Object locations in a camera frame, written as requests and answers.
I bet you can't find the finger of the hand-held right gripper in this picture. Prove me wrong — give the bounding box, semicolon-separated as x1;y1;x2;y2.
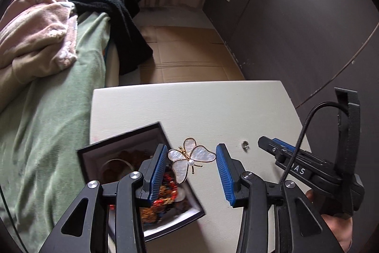
257;136;293;169
272;138;297;153

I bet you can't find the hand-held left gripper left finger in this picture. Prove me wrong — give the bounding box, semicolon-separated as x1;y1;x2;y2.
38;143;169;253

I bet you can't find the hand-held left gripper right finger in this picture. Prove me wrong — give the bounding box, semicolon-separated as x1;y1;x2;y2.
216;143;345;253

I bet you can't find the pile of beaded jewelry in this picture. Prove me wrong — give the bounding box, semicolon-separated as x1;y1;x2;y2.
102;149;188;224

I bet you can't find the pearl butterfly brooch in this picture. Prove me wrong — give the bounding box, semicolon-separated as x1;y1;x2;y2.
168;137;216;184

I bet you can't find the black jewelry box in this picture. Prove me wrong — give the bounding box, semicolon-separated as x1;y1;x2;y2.
77;122;205;242

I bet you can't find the person's right hand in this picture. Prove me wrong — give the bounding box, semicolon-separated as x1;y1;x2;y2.
306;190;353;252

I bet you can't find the beige leather side table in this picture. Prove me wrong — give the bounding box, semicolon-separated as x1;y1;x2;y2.
89;80;313;253

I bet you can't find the green bed sheet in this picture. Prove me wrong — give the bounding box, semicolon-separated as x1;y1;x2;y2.
0;12;111;250

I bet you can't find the flattened cardboard sheet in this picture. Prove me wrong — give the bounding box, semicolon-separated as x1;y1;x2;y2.
139;26;246;84

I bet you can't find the black knitted cloth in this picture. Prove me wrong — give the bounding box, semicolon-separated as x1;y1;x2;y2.
66;0;154;76

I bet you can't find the beige pink blanket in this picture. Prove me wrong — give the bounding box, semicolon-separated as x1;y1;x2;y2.
0;0;79;84

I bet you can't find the black braided cable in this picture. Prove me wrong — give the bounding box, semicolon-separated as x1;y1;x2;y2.
278;102;347;186

